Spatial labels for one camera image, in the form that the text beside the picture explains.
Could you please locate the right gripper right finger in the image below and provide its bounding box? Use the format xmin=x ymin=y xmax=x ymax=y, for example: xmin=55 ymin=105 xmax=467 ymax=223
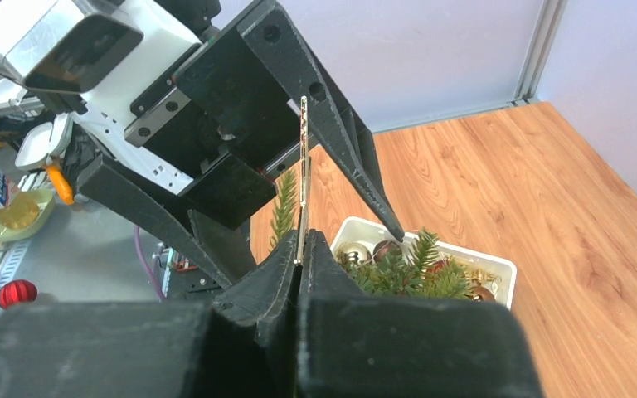
xmin=296 ymin=231 xmax=544 ymax=397

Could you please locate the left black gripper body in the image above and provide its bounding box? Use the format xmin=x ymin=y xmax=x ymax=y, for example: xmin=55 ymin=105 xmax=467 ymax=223
xmin=125 ymin=28 xmax=299 ymax=229

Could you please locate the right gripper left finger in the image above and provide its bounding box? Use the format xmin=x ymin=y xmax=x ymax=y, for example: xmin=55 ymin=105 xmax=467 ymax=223
xmin=0 ymin=232 xmax=297 ymax=397

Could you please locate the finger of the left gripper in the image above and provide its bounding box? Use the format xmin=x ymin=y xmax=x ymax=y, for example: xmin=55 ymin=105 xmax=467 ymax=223
xmin=76 ymin=156 xmax=257 ymax=289
xmin=236 ymin=1 xmax=405 ymax=241

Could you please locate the silver star ornament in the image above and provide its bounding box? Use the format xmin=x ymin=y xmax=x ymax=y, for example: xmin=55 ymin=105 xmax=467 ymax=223
xmin=294 ymin=95 xmax=311 ymax=265

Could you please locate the small green christmas tree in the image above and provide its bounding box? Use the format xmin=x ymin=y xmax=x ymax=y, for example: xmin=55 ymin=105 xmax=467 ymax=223
xmin=269 ymin=167 xmax=474 ymax=300

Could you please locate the gold ball ornament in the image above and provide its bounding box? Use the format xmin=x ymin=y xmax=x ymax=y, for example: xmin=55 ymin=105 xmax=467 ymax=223
xmin=336 ymin=242 xmax=372 ymax=267

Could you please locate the dark brown ball ornament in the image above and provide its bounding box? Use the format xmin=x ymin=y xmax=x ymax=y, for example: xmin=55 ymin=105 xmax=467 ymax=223
xmin=372 ymin=240 xmax=402 ymax=263

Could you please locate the white ornament tray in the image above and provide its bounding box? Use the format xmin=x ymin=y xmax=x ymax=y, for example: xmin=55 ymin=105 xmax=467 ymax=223
xmin=330 ymin=216 xmax=518 ymax=308

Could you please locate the green bowl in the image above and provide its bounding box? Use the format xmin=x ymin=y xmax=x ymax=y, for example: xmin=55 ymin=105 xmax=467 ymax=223
xmin=0 ymin=189 xmax=55 ymax=243

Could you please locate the red ball outside workcell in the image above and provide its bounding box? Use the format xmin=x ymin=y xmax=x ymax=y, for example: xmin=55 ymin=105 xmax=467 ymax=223
xmin=0 ymin=279 xmax=38 ymax=309

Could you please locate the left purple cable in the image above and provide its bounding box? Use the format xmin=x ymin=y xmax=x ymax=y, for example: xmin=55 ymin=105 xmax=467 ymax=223
xmin=133 ymin=225 xmax=167 ymax=302

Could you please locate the left aluminium frame post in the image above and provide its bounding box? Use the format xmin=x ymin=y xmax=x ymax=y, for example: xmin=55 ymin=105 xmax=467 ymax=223
xmin=512 ymin=0 xmax=567 ymax=106

